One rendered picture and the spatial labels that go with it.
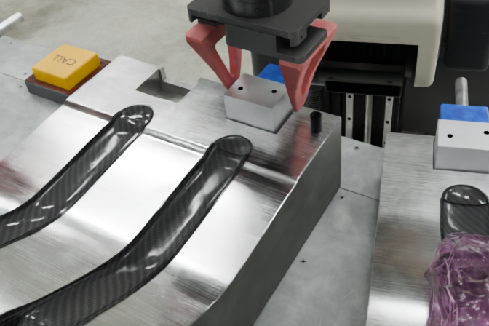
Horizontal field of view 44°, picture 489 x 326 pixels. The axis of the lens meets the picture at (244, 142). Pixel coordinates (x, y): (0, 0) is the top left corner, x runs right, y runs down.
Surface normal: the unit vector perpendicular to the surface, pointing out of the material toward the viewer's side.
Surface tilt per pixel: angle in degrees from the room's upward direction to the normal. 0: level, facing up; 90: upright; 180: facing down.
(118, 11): 0
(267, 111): 90
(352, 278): 0
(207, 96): 0
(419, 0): 8
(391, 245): 28
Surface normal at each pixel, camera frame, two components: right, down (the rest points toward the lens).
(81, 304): 0.17, -0.93
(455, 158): -0.23, 0.66
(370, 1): -0.13, -0.64
